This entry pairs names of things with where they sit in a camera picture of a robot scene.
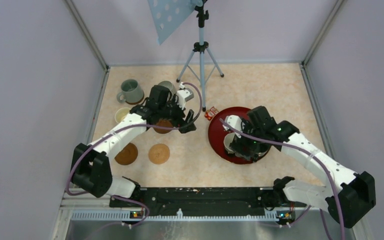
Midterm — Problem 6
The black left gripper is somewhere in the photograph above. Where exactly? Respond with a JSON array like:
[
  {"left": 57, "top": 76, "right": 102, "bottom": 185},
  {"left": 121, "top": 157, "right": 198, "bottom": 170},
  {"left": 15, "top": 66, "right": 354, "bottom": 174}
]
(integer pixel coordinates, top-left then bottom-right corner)
[{"left": 158, "top": 94, "right": 196, "bottom": 133}]

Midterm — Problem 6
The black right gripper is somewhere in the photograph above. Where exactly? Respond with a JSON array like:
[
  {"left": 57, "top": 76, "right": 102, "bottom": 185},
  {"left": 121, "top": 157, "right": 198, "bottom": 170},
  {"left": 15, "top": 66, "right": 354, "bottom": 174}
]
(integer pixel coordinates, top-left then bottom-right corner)
[{"left": 229, "top": 118, "right": 264, "bottom": 160}]

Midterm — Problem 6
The white faceted cup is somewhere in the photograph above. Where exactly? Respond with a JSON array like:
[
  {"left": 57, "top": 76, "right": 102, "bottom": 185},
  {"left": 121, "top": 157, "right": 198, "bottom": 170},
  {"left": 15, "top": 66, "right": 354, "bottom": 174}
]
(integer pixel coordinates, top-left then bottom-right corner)
[{"left": 223, "top": 132, "right": 236, "bottom": 156}]

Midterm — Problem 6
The ribbed grey white cup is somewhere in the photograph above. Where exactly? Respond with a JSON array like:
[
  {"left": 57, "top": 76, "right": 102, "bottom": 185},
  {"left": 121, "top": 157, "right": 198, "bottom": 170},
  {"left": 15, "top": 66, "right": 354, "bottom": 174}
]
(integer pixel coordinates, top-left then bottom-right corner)
[{"left": 158, "top": 80, "right": 176, "bottom": 98}]

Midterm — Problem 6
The grey ceramic mug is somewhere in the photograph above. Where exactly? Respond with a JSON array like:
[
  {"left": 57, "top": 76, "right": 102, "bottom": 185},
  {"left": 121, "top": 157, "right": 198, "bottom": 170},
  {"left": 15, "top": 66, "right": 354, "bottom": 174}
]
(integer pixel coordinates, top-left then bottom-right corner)
[{"left": 116, "top": 79, "right": 145, "bottom": 103}]

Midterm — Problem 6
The cream ceramic mug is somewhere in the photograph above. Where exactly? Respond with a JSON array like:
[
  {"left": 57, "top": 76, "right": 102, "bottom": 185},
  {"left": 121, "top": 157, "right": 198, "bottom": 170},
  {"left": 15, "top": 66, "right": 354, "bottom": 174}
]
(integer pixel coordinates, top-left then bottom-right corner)
[{"left": 114, "top": 107, "right": 131, "bottom": 124}]

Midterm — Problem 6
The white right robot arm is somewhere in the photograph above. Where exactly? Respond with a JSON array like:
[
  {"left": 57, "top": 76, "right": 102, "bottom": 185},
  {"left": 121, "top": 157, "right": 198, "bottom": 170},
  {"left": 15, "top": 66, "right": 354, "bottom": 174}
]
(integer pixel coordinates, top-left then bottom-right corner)
[{"left": 220, "top": 106, "right": 376, "bottom": 229}]

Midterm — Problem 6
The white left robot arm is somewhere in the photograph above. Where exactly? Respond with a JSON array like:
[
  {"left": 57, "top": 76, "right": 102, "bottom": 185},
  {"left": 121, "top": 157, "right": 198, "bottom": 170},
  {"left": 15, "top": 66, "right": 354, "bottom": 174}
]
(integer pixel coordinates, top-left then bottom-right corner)
[{"left": 65, "top": 82, "right": 200, "bottom": 207}]

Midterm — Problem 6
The dark brown wooden coaster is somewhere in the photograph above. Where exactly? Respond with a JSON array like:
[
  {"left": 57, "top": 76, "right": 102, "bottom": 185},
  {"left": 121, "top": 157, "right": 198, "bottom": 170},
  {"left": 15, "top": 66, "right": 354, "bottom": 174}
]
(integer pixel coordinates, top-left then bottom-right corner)
[{"left": 153, "top": 119, "right": 173, "bottom": 134}]

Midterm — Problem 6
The woven rattan coaster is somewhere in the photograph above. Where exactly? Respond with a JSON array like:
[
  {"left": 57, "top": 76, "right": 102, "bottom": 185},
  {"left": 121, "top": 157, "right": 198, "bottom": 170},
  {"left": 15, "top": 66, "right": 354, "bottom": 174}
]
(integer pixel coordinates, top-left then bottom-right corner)
[{"left": 148, "top": 143, "right": 170, "bottom": 165}]

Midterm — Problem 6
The brown wooden coaster back left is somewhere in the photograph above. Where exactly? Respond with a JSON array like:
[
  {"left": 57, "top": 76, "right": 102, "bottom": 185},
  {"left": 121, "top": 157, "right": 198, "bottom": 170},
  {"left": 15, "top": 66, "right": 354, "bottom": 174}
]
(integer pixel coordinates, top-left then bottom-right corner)
[{"left": 125, "top": 97, "right": 145, "bottom": 105}]

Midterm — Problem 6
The brown wooden coaster front left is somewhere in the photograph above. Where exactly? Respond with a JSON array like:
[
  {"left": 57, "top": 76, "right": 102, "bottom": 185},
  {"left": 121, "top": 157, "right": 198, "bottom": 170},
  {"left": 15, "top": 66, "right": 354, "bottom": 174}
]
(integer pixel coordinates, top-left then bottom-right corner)
[{"left": 114, "top": 143, "right": 138, "bottom": 166}]

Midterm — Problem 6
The red owl number tag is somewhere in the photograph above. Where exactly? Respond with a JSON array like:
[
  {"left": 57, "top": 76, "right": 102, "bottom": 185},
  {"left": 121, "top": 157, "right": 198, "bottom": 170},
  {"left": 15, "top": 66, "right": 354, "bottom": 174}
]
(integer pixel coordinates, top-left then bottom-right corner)
[{"left": 204, "top": 106, "right": 219, "bottom": 121}]

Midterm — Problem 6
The red round tray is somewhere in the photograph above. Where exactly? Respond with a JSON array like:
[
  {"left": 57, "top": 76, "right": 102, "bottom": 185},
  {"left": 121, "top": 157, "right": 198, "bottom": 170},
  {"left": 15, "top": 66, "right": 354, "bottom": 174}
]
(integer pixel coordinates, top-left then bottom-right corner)
[{"left": 208, "top": 106, "right": 271, "bottom": 165}]

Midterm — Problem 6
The blue perforated board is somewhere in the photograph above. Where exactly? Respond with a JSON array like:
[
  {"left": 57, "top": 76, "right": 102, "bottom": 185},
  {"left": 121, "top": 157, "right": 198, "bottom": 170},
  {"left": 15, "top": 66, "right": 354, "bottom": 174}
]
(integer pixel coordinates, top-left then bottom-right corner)
[{"left": 147, "top": 0, "right": 206, "bottom": 45}]

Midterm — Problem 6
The light blue tripod stand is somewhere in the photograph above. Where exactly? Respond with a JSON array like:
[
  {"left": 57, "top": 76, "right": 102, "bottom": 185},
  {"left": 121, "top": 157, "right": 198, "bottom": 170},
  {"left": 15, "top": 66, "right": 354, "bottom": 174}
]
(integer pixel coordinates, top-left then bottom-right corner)
[{"left": 176, "top": 0, "right": 225, "bottom": 112}]

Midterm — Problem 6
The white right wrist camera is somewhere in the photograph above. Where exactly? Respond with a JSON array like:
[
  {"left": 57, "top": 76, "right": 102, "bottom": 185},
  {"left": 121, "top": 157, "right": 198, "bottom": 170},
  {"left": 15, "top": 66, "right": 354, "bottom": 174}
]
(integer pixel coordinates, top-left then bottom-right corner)
[{"left": 222, "top": 115, "right": 245, "bottom": 138}]

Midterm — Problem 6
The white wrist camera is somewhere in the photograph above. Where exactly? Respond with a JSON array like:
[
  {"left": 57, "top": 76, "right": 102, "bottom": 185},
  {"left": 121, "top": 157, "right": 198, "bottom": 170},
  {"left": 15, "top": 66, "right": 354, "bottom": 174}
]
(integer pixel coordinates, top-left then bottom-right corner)
[
  {"left": 222, "top": 115, "right": 245, "bottom": 138},
  {"left": 176, "top": 82, "right": 194, "bottom": 110}
]

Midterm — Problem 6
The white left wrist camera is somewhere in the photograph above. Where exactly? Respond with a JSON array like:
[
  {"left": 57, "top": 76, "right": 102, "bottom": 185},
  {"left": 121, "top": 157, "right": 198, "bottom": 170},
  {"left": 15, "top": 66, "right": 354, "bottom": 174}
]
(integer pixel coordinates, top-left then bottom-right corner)
[{"left": 176, "top": 82, "right": 194, "bottom": 110}]

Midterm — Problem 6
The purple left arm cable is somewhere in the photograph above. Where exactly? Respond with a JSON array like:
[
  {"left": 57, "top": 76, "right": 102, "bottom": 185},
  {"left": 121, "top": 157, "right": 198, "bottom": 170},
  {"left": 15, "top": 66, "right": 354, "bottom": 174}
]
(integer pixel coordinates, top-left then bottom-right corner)
[{"left": 64, "top": 81, "right": 203, "bottom": 229}]

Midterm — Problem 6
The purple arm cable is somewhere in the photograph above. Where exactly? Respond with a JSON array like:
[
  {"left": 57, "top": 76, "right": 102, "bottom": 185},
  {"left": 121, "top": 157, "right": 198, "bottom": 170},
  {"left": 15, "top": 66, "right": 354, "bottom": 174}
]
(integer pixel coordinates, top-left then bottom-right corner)
[
  {"left": 64, "top": 81, "right": 203, "bottom": 229},
  {"left": 219, "top": 117, "right": 347, "bottom": 240}
]

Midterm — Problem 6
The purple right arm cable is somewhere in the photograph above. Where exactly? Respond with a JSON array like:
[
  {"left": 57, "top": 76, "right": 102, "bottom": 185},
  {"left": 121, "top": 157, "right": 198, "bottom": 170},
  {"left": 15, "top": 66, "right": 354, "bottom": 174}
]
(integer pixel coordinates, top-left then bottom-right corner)
[{"left": 219, "top": 117, "right": 347, "bottom": 240}]

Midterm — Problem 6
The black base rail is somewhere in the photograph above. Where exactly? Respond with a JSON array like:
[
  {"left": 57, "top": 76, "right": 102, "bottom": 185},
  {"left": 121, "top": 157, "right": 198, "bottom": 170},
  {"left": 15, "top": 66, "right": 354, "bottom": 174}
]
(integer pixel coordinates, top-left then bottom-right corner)
[{"left": 109, "top": 187, "right": 295, "bottom": 217}]

